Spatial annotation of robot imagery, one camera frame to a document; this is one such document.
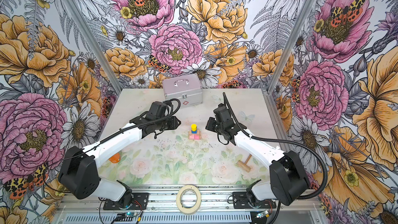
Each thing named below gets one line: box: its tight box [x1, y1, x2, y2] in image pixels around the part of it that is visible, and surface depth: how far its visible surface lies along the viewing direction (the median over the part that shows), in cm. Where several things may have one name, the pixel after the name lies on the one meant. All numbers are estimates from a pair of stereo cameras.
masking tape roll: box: [176, 184, 202, 215], surface depth 73 cm
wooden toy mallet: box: [236, 153, 253, 173], surface depth 86 cm
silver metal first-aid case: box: [162, 73, 204, 109], surface depth 106 cm
